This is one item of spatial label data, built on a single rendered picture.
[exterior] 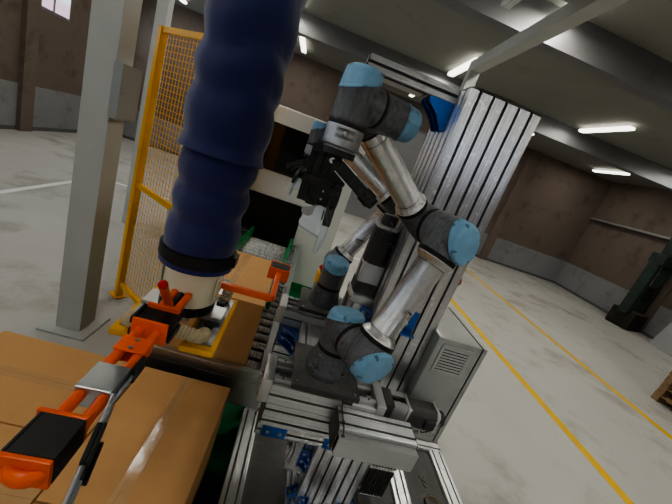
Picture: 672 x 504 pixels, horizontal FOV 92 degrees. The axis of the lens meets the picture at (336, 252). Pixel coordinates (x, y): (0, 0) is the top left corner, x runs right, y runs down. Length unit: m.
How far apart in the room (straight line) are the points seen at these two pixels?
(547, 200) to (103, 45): 12.91
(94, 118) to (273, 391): 1.86
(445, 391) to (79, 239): 2.27
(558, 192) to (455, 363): 12.63
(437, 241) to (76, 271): 2.32
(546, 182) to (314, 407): 12.74
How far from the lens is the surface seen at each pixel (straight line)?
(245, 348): 1.72
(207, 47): 0.96
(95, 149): 2.43
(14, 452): 0.68
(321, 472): 1.72
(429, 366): 1.35
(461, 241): 0.90
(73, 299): 2.81
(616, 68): 5.45
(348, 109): 0.65
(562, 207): 14.03
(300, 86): 11.02
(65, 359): 1.85
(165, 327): 0.89
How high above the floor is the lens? 1.71
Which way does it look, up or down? 16 degrees down
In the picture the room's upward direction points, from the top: 20 degrees clockwise
